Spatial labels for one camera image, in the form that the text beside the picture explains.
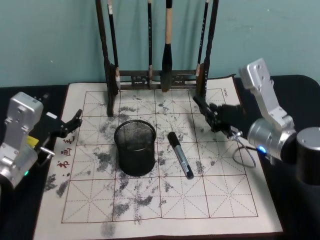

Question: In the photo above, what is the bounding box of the black table cloth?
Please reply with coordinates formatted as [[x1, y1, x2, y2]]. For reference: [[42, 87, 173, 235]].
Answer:
[[0, 74, 320, 240]]

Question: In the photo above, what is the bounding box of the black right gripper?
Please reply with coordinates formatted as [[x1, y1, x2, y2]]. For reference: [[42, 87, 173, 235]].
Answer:
[[192, 95, 248, 139]]

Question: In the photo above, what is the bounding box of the black mesh pen cup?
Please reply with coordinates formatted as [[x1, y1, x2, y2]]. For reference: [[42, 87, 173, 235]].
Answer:
[[113, 119, 157, 178]]

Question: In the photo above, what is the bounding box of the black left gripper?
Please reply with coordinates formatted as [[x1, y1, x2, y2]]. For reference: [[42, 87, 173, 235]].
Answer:
[[30, 108, 84, 154]]

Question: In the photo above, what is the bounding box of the black and grey marker pen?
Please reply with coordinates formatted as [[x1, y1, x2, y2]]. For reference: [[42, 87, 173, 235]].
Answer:
[[166, 131, 195, 180]]

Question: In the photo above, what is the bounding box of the thin black calligraphy brush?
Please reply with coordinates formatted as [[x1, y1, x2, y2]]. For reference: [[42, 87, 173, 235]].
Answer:
[[146, 0, 154, 89], [107, 0, 122, 91], [195, 0, 210, 76]]

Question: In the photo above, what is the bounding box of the dark wooden brush rack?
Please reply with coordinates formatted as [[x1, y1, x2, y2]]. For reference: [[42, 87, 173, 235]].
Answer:
[[95, 0, 220, 118]]

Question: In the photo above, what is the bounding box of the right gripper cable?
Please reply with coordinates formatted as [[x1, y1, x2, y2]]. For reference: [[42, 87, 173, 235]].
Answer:
[[229, 131, 261, 169]]

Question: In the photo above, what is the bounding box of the large tan-handled calligraphy brush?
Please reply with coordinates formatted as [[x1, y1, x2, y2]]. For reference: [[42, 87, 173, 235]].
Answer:
[[160, 0, 175, 93]]

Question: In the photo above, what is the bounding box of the cream calligraphy practice mat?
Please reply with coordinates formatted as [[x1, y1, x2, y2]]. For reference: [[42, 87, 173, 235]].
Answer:
[[32, 75, 285, 240]]

